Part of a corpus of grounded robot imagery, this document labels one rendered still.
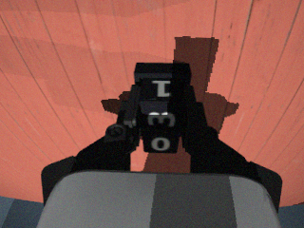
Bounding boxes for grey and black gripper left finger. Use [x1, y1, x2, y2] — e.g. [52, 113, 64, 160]
[41, 85, 142, 207]

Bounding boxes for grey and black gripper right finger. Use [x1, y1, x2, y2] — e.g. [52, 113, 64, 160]
[181, 85, 282, 213]

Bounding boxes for black cube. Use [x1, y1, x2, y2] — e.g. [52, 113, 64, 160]
[139, 78, 185, 132]
[142, 131, 181, 154]

